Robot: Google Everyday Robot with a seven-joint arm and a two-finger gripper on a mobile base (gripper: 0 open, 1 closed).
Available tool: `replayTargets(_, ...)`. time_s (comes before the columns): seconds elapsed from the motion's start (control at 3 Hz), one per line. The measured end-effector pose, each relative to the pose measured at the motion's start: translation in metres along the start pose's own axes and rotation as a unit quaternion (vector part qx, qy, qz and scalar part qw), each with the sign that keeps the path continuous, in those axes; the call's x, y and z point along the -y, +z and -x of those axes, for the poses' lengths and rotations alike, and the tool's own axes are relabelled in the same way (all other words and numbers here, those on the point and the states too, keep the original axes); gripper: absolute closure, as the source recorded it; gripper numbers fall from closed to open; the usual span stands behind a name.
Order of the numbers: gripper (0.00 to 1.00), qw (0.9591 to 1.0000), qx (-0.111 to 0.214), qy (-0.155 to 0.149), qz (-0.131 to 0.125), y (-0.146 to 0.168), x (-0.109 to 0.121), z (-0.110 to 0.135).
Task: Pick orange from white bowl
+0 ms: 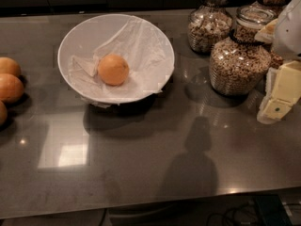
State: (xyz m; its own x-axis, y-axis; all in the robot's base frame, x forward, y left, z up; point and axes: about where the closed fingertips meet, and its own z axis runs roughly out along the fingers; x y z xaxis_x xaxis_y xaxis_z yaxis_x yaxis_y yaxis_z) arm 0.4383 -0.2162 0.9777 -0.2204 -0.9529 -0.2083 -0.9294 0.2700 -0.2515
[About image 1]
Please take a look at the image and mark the front glass jar of cereal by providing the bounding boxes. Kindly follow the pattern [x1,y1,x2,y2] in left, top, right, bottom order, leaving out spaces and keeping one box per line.
[209,6,276,96]

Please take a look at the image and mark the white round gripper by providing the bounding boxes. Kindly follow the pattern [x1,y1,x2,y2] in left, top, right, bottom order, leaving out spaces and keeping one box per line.
[254,0,301,124]

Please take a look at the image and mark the rear left glass cereal jar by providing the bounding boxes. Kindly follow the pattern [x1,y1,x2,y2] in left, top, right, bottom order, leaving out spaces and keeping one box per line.
[187,0,233,54]

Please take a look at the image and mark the orange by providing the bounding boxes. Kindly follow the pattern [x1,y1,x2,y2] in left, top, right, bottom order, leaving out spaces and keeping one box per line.
[0,101,8,126]
[0,57,21,77]
[97,54,129,86]
[0,73,24,104]

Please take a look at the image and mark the white bowl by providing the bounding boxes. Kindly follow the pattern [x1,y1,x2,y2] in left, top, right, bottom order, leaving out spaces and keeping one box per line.
[57,13,176,105]

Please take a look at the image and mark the black box under table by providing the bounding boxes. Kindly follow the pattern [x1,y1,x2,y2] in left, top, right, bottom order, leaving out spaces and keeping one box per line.
[253,195,293,226]

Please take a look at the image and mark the white plastic sheet in bowl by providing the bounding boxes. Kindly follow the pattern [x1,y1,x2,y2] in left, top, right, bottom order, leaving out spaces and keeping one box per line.
[68,15,175,109]

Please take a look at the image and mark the black cables under table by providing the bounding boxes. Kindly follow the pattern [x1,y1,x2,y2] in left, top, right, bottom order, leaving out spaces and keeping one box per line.
[205,202,301,226]

